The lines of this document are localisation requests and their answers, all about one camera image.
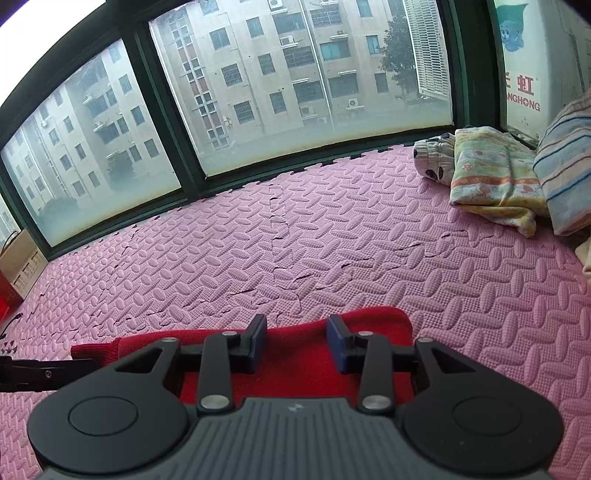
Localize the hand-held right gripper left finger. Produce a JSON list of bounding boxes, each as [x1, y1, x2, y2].
[[111, 314, 269, 414]]

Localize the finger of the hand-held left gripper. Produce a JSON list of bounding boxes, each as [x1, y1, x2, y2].
[[0, 354, 100, 393]]

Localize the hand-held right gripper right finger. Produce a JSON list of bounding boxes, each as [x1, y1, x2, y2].
[[325, 314, 478, 414]]

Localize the red knit sweater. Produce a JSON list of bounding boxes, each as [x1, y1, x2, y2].
[[70, 307, 414, 418]]

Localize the pink foam puzzle mat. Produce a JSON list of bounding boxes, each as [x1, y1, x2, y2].
[[0, 143, 591, 480]]

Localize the red plastic stool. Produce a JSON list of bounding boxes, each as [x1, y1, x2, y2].
[[0, 270, 24, 324]]

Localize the brown cardboard box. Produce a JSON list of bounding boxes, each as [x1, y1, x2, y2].
[[0, 228, 49, 301]]

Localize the polka dot cloth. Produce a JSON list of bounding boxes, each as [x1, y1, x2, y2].
[[413, 132, 458, 186]]

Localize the yellow printed folded cloth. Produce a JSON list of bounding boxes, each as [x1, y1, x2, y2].
[[450, 127, 550, 238]]

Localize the cream crumpled garment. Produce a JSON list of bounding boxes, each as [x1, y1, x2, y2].
[[575, 240, 591, 278]]

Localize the striped folded shirt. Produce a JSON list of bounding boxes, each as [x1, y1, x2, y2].
[[533, 90, 591, 236]]

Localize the white louvred shutter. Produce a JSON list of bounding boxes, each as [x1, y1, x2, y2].
[[402, 0, 451, 100]]

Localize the white outdoor air conditioner unit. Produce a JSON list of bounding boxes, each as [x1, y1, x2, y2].
[[494, 0, 591, 144]]

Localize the dark green window frame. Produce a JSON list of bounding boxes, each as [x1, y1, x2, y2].
[[0, 0, 509, 259]]

